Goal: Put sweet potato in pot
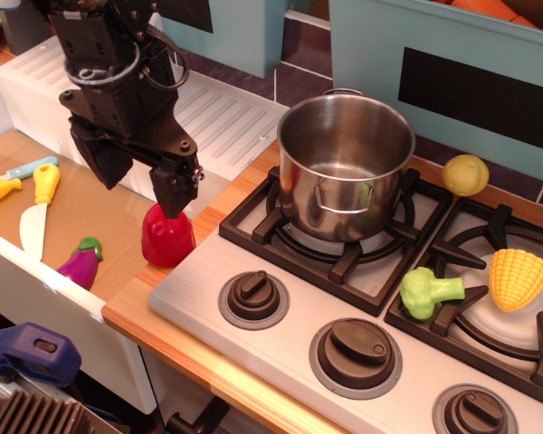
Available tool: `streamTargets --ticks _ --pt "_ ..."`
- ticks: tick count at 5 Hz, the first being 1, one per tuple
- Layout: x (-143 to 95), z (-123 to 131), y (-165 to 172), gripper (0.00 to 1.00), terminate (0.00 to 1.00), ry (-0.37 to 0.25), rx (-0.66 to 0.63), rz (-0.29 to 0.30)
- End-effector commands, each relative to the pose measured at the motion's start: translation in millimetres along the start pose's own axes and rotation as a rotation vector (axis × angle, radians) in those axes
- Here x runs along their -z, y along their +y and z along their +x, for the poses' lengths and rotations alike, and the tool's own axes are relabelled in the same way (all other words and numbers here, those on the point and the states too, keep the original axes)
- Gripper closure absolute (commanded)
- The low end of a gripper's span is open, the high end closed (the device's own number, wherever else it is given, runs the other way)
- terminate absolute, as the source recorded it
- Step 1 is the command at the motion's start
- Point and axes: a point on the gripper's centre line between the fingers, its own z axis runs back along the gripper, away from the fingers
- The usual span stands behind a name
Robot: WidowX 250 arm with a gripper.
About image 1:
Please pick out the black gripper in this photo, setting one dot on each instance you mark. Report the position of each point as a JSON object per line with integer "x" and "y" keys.
{"x": 124, "y": 113}

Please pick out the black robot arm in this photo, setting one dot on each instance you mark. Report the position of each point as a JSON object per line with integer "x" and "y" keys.
{"x": 111, "y": 33}

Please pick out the stainless steel pot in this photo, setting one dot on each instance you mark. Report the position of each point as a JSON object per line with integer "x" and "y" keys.
{"x": 341, "y": 163}

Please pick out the yellow-green toy potato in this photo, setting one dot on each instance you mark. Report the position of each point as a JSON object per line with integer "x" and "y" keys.
{"x": 465, "y": 175}

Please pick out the red toy bell pepper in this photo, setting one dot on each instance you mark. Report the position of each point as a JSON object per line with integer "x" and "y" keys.
{"x": 166, "y": 242}

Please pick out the purple toy eggplant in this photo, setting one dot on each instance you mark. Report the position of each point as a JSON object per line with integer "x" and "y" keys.
{"x": 83, "y": 264}

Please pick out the white toy sink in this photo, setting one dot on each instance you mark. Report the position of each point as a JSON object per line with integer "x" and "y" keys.
{"x": 230, "y": 127}

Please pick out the left stove knob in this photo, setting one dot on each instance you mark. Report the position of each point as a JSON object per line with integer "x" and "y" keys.
{"x": 254, "y": 301}

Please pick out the stove knob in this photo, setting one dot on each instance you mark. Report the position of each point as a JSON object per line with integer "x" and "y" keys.
{"x": 355, "y": 359}
{"x": 254, "y": 301}
{"x": 469, "y": 408}

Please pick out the teal box at back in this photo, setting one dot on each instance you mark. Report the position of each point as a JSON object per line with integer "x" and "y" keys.
{"x": 245, "y": 35}

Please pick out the blue clamp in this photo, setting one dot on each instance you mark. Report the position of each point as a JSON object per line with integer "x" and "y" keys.
{"x": 39, "y": 354}

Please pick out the left black burner grate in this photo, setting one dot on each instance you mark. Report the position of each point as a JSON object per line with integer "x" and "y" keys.
{"x": 363, "y": 276}

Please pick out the middle stove knob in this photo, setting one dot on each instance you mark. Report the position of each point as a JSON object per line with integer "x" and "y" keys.
{"x": 355, "y": 359}

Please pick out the green toy broccoli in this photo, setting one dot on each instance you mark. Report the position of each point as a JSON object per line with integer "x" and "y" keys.
{"x": 421, "y": 291}

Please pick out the teal box with black label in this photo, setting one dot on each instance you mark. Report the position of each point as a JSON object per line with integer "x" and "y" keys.
{"x": 468, "y": 81}

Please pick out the yellow toy corn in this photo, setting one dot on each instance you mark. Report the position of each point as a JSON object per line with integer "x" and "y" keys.
{"x": 515, "y": 279}

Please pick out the right stove knob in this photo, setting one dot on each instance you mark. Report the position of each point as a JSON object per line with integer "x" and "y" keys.
{"x": 469, "y": 408}

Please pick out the blue-handled toy knife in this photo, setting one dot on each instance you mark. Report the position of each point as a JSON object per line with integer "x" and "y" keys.
{"x": 25, "y": 171}

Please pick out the yellow-handled toy knife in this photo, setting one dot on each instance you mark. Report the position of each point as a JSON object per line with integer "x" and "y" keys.
{"x": 33, "y": 220}

